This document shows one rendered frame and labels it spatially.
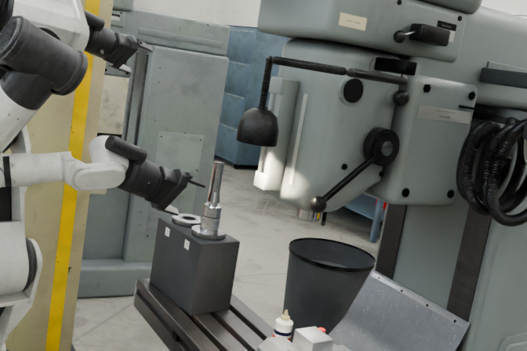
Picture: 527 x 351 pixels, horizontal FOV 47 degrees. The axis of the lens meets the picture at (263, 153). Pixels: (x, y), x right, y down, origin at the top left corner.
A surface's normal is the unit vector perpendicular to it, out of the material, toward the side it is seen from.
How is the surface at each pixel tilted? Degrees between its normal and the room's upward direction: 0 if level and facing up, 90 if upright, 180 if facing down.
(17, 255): 60
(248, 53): 90
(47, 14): 76
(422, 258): 90
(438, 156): 90
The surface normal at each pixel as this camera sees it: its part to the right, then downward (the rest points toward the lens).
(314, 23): -0.84, -0.06
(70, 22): 0.62, -0.03
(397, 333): -0.68, -0.50
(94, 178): 0.35, 0.63
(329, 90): -0.14, 0.13
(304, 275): -0.63, 0.08
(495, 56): 0.51, 0.22
